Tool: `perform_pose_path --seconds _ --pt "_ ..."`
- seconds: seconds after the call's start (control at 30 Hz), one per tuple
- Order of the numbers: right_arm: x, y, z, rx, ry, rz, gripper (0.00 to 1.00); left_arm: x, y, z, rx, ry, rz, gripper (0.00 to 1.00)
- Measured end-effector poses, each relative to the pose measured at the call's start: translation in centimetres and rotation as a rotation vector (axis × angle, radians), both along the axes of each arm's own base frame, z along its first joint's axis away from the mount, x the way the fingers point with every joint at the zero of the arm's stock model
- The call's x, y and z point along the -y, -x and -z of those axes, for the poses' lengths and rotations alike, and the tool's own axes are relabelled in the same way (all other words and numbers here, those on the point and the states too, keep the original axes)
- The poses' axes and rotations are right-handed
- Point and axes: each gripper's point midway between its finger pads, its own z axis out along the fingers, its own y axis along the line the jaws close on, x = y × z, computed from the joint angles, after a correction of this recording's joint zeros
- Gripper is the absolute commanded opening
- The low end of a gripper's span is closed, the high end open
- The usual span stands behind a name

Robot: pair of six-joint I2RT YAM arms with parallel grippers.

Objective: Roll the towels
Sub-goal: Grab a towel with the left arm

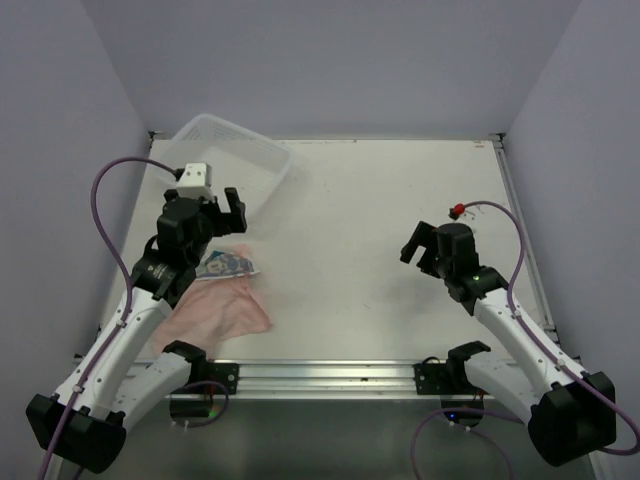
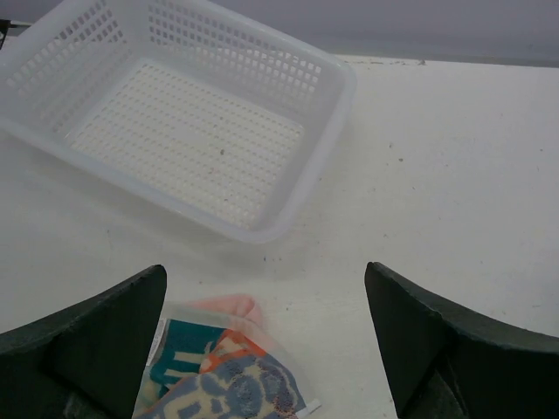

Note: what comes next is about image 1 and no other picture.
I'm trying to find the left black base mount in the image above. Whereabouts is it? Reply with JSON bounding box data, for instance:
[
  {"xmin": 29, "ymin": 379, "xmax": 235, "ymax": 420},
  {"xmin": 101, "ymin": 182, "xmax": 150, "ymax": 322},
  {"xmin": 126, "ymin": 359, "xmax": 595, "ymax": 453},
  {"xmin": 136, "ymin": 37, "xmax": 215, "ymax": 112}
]
[{"xmin": 174, "ymin": 361, "xmax": 240, "ymax": 398}]

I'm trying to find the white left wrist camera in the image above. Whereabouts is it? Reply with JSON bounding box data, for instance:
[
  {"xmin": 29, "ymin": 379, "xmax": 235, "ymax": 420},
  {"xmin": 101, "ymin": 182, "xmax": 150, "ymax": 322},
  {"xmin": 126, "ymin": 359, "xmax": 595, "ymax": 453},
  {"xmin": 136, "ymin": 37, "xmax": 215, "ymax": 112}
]
[{"xmin": 176, "ymin": 163, "xmax": 214, "ymax": 201}]

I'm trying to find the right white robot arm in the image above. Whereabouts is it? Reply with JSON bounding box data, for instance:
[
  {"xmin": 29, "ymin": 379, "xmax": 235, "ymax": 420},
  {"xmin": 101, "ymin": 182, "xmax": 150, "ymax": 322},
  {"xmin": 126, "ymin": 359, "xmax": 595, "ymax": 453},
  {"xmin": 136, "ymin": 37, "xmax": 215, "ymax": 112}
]
[{"xmin": 400, "ymin": 222, "xmax": 617, "ymax": 467}]

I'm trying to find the colourful rabbit print towel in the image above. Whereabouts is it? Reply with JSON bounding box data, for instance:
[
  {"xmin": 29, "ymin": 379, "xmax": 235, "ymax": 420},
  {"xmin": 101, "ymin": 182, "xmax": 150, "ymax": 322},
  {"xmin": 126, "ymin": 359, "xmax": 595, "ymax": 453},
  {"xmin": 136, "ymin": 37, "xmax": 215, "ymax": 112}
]
[{"xmin": 196, "ymin": 250, "xmax": 260, "ymax": 280}]

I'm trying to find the right wrist camera red plug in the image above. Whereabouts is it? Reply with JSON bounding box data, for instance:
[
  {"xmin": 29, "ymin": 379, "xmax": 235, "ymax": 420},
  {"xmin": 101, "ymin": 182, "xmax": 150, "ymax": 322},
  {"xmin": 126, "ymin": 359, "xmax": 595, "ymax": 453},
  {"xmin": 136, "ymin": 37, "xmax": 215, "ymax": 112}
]
[{"xmin": 448, "ymin": 203, "xmax": 466, "ymax": 221}]

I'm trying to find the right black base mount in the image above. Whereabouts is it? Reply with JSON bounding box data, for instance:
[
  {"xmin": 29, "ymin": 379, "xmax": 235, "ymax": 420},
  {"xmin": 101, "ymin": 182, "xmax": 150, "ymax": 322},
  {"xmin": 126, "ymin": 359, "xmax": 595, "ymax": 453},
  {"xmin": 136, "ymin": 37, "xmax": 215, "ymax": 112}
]
[{"xmin": 412, "ymin": 357, "xmax": 478, "ymax": 396}]

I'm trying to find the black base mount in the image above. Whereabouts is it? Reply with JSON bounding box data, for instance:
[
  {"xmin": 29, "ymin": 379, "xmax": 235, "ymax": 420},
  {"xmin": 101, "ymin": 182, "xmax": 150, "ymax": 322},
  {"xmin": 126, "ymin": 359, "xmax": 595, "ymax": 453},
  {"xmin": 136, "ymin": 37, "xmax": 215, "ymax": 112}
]
[
  {"xmin": 412, "ymin": 357, "xmax": 478, "ymax": 396},
  {"xmin": 174, "ymin": 361, "xmax": 240, "ymax": 398}
]

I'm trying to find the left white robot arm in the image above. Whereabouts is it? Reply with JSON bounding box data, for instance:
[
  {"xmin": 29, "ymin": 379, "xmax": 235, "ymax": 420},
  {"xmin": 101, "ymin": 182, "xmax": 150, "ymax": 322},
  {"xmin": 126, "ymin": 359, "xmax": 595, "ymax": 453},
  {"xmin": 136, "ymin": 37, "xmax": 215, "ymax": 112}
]
[{"xmin": 26, "ymin": 188, "xmax": 247, "ymax": 478}]

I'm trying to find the aluminium rail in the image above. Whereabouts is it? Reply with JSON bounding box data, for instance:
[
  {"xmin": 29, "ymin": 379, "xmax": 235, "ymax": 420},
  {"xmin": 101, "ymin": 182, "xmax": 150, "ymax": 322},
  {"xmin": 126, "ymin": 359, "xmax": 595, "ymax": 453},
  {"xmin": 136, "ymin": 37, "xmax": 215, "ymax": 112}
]
[
  {"xmin": 491, "ymin": 133, "xmax": 559, "ymax": 344},
  {"xmin": 132, "ymin": 360, "xmax": 501, "ymax": 401}
]

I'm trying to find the pink towel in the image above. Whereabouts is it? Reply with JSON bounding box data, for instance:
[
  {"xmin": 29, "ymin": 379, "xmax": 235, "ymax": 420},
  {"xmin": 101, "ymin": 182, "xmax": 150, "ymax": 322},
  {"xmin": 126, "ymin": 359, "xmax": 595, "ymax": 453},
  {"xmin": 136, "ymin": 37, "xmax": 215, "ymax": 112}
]
[{"xmin": 151, "ymin": 244, "xmax": 272, "ymax": 358}]

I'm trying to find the translucent plastic basket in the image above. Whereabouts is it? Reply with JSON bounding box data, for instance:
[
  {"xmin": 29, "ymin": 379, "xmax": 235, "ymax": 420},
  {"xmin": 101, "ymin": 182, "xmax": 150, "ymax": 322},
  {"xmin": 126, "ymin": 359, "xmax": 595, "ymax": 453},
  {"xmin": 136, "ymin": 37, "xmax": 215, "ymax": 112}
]
[{"xmin": 155, "ymin": 114, "xmax": 293, "ymax": 218}]

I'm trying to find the aluminium front rail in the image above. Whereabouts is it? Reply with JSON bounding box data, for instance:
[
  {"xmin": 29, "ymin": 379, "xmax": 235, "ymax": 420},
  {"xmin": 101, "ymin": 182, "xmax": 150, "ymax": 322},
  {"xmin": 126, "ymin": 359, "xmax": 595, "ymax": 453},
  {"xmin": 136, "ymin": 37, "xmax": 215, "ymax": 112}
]
[{"xmin": 132, "ymin": 360, "xmax": 501, "ymax": 401}]

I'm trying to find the aluminium right side rail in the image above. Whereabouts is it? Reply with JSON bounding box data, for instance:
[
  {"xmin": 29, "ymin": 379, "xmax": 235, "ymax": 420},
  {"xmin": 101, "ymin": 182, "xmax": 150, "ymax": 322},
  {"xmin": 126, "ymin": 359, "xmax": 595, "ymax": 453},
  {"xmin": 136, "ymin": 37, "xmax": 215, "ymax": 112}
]
[{"xmin": 491, "ymin": 133, "xmax": 559, "ymax": 344}]

